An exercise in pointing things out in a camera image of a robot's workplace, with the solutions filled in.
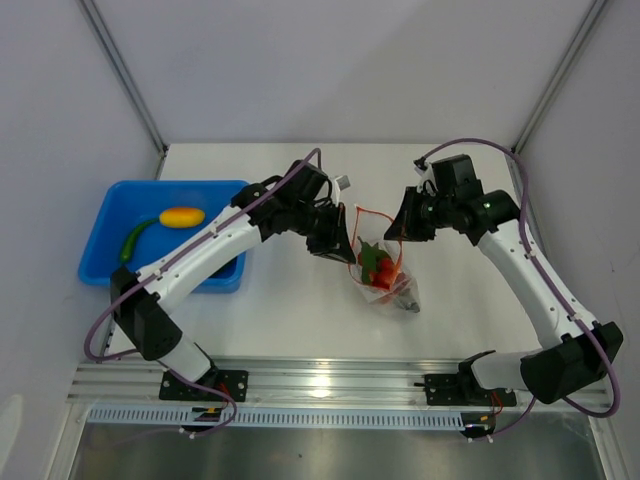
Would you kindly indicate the green chili pepper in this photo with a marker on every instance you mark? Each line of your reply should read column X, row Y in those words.
column 128, row 247

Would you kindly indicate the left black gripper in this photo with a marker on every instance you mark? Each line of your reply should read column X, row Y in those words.
column 336, row 243

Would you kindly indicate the yellow mango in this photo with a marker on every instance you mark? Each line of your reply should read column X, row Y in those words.
column 181, row 217

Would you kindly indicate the clear zip bag orange zipper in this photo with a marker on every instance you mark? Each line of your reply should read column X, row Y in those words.
column 371, row 226

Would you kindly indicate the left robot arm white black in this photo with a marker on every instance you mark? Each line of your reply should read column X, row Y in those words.
column 305, row 201

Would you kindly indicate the blue plastic bin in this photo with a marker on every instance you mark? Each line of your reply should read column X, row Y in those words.
column 127, row 204

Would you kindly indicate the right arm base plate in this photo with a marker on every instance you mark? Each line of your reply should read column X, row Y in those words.
column 458, row 390

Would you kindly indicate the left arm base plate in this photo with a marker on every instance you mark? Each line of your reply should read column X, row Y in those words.
column 233, row 383

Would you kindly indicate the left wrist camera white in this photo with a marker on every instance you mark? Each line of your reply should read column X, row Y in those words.
column 341, row 183

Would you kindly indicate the aluminium rail front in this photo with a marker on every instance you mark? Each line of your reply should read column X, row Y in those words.
column 277, row 383

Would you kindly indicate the grey toy fish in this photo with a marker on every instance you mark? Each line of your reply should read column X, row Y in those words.
column 407, row 304

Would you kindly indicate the right aluminium frame post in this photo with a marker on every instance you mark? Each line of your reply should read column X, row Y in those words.
column 567, row 61

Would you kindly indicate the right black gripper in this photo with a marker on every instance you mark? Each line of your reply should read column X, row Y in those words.
column 405, row 227

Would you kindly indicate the aluminium frame post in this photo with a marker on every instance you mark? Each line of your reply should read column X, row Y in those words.
column 107, row 42
column 567, row 61

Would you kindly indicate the white slotted cable duct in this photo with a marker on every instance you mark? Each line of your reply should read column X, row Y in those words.
column 412, row 419

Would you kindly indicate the left aluminium frame post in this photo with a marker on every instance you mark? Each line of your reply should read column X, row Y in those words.
column 107, row 42

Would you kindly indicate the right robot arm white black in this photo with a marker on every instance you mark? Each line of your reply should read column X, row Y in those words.
column 576, row 350

